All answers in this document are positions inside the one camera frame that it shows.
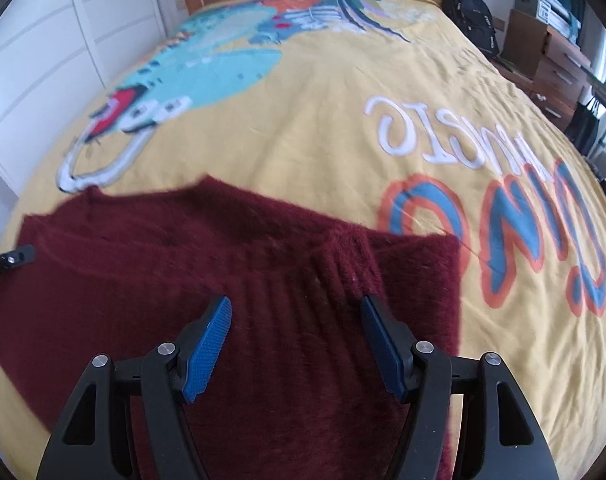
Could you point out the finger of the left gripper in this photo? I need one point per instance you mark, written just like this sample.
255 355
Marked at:
17 257

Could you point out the black backpack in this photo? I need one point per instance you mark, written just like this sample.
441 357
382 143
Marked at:
475 21

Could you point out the maroon knitted sweater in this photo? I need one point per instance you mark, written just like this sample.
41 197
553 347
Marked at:
295 392

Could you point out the white wardrobe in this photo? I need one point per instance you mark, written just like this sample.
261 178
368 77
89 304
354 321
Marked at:
55 57

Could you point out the wooden drawer chest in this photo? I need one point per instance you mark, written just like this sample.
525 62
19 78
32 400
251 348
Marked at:
551 62

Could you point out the yellow dino print bedspread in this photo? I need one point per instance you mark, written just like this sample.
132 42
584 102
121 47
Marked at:
296 155

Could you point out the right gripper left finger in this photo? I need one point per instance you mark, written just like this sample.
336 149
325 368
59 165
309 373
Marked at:
124 414

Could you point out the black hanging bag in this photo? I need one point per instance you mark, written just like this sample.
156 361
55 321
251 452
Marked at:
583 128

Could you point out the stacked boxes on chest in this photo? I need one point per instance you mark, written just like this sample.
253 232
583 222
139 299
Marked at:
552 13

